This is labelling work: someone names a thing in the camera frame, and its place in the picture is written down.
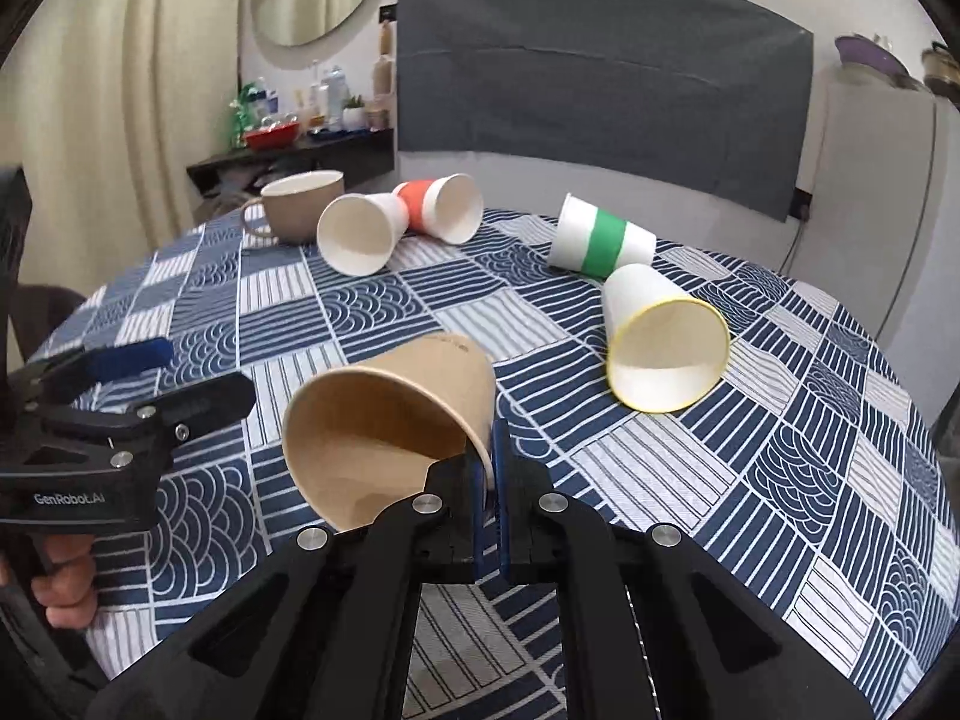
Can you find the brown kraft paper cup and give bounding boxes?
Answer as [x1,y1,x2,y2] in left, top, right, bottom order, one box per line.
[281,332,494,532]

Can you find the plain white paper cup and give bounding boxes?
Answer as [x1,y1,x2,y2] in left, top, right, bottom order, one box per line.
[316,192,409,277]

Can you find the white cup yellow rim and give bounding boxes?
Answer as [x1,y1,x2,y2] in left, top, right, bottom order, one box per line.
[602,263,731,415]

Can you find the white cup orange base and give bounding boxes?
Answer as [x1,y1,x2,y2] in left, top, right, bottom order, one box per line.
[394,174,485,245]

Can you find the white cup green band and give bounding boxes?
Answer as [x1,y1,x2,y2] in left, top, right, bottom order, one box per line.
[548,193,658,280]

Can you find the person's left hand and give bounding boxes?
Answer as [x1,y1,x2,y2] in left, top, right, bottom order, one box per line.
[31,535,98,631]

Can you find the blue white patterned tablecloth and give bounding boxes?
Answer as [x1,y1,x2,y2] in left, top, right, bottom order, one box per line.
[44,210,958,717]

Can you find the beige ceramic mug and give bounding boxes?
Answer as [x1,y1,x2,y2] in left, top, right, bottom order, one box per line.
[239,169,345,245]

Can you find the red bowl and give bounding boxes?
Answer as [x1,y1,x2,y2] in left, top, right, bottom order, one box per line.
[244,122,301,153]

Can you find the green plastic bottle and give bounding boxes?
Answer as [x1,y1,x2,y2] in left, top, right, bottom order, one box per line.
[229,83,257,149]

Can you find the beige curtain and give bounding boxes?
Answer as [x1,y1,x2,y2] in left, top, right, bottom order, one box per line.
[2,0,241,294]

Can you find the dark side shelf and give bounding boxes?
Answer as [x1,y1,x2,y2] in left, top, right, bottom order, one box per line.
[185,130,394,197]

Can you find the small potted plant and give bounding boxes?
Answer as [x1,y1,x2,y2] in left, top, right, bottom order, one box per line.
[342,94,370,132]

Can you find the white spray bottle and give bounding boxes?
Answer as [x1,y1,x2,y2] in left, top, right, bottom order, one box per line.
[324,65,350,127]

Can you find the purple basin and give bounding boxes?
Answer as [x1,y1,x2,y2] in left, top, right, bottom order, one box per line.
[835,34,908,83]

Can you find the black power cable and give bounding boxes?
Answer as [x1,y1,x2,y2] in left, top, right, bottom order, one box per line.
[778,190,815,275]

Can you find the dark grey wall panel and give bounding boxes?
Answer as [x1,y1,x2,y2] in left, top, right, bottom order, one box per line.
[397,0,814,220]

